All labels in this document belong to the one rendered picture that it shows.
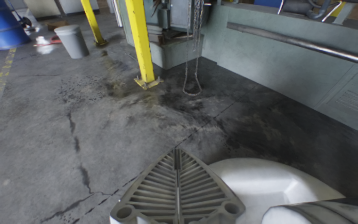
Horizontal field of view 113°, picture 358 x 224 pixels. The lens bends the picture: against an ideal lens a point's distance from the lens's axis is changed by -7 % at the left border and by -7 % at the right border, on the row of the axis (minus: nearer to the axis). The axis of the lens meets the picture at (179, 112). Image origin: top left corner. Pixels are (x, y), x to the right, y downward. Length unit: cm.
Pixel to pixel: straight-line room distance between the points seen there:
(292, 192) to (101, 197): 81
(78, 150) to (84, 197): 31
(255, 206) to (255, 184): 7
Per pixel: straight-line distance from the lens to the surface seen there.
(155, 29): 161
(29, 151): 132
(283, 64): 149
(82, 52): 246
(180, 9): 143
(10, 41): 409
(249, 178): 47
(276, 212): 23
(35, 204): 106
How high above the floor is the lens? 76
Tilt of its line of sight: 46 degrees down
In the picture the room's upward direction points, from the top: straight up
